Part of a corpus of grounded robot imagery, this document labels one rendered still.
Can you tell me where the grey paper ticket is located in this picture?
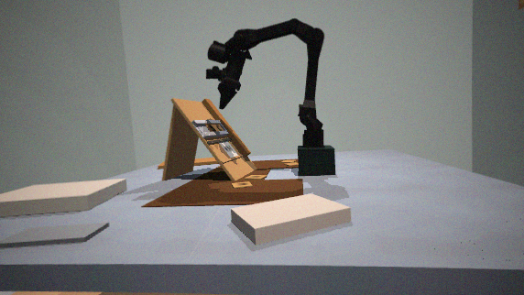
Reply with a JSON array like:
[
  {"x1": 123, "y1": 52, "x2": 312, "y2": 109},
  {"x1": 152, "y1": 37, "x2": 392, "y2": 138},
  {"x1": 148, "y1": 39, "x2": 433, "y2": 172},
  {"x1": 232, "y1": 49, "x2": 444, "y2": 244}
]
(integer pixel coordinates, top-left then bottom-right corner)
[{"x1": 219, "y1": 141, "x2": 238, "y2": 158}]

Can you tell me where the tan cardboard-coloured slanted board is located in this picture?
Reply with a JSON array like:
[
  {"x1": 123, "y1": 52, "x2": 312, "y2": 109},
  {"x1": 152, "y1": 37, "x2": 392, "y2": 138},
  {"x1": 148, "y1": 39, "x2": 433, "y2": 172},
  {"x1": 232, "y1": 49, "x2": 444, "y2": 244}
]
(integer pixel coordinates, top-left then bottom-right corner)
[{"x1": 162, "y1": 98, "x2": 257, "y2": 180}]

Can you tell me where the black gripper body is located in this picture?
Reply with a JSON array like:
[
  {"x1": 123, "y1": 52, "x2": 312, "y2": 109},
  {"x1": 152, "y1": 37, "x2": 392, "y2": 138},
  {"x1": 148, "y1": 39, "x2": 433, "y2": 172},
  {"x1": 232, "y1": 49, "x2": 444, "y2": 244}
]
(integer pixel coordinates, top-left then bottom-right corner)
[{"x1": 218, "y1": 64, "x2": 242, "y2": 91}]

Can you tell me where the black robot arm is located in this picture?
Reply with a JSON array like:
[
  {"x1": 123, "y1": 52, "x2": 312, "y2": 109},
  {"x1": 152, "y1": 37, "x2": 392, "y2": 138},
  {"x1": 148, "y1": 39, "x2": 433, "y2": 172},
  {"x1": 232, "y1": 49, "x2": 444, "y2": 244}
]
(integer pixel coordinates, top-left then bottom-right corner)
[{"x1": 206, "y1": 18, "x2": 325, "y2": 148}]

